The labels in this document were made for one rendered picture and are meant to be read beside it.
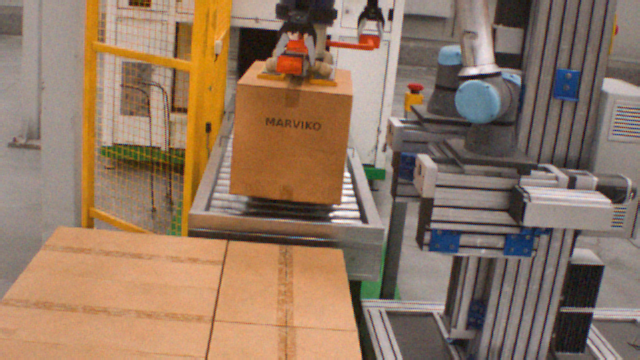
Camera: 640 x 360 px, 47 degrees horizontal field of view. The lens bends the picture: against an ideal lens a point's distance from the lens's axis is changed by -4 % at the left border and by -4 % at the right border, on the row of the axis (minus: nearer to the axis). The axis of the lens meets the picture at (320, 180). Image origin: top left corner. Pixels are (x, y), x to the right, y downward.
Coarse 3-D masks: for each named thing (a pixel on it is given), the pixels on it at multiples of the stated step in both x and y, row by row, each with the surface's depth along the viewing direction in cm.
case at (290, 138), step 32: (256, 64) 306; (256, 96) 261; (288, 96) 261; (320, 96) 260; (352, 96) 260; (256, 128) 264; (288, 128) 264; (320, 128) 263; (256, 160) 267; (288, 160) 267; (320, 160) 267; (256, 192) 270; (288, 192) 270; (320, 192) 270
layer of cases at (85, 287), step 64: (64, 256) 237; (128, 256) 242; (192, 256) 248; (256, 256) 254; (320, 256) 259; (0, 320) 194; (64, 320) 198; (128, 320) 202; (192, 320) 206; (256, 320) 210; (320, 320) 214
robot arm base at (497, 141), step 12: (492, 120) 210; (468, 132) 217; (480, 132) 212; (492, 132) 211; (504, 132) 211; (468, 144) 215; (480, 144) 213; (492, 144) 211; (504, 144) 211; (492, 156) 211; (504, 156) 212
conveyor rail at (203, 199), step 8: (232, 96) 479; (232, 104) 457; (224, 120) 415; (232, 120) 425; (224, 128) 398; (216, 144) 365; (224, 144) 369; (216, 152) 352; (224, 152) 377; (208, 160) 339; (216, 160) 339; (208, 168) 326; (216, 168) 328; (208, 176) 316; (216, 176) 328; (200, 184) 304; (208, 184) 305; (200, 192) 295; (208, 192) 296; (200, 200) 286; (208, 200) 293; (192, 208) 277; (200, 208) 278; (208, 208) 299
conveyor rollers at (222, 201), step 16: (224, 160) 360; (224, 176) 335; (224, 192) 317; (352, 192) 330; (224, 208) 300; (240, 208) 300; (256, 208) 301; (272, 208) 302; (288, 208) 302; (304, 208) 303; (320, 208) 311; (336, 208) 312; (352, 208) 312
